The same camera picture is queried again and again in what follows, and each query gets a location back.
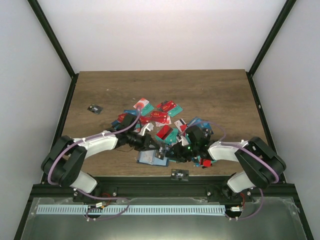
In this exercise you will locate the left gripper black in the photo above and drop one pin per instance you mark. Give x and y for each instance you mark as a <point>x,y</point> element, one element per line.
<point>147,140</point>

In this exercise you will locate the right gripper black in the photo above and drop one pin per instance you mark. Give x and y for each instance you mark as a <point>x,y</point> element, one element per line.
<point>178,154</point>

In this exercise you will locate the blue leather card holder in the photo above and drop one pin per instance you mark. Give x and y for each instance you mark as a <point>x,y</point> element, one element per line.
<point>149,158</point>

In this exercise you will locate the black VIP card passed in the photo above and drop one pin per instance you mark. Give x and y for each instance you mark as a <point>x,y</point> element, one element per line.
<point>160,153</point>

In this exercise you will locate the black VIP card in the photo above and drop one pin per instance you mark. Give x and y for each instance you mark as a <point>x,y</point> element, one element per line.
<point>180,175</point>

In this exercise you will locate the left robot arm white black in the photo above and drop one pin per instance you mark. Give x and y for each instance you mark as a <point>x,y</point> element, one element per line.
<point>63,164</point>

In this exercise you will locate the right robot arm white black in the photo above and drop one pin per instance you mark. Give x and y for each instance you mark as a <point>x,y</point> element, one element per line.
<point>261,166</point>

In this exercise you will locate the blue card right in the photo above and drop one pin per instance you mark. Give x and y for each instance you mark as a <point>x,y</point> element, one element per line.
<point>199,122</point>

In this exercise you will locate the red card back stripe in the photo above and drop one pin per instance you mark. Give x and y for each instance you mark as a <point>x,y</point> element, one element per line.
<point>164,132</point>

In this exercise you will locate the white card black stripe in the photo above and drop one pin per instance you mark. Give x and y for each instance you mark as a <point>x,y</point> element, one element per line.
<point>180,124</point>

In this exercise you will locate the teal card under red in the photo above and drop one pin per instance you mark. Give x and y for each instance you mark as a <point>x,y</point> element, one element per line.
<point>172,138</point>

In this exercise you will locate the red card centre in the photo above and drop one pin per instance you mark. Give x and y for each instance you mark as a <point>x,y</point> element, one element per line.
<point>159,116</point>

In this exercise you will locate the teal card top right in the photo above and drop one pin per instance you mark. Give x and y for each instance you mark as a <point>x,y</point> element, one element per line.
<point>175,111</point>

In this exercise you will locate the white card red circle top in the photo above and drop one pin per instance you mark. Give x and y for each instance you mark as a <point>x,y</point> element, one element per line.
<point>141,104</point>

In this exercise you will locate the red card top right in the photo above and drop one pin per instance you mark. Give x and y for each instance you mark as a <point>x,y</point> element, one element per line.
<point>166,106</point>

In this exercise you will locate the black card far left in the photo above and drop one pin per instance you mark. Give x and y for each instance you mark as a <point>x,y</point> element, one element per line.
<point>96,109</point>

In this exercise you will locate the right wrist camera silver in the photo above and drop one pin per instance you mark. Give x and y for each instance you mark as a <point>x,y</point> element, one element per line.
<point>183,141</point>

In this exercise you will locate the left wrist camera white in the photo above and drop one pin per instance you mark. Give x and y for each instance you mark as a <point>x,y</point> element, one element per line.
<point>146,129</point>

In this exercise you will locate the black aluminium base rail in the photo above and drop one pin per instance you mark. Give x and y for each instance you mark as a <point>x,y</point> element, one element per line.
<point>130,187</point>

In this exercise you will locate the light blue slotted cable duct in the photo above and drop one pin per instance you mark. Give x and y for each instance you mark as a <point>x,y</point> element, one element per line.
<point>203,210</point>

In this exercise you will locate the right black frame post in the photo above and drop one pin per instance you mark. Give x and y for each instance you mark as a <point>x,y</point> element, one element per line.
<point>280,20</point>

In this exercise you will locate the black frame post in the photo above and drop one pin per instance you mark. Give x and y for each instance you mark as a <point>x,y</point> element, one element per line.
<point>40,15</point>
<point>280,20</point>

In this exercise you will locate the left black frame post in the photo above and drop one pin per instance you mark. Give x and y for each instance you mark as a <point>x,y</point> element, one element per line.
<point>40,15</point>

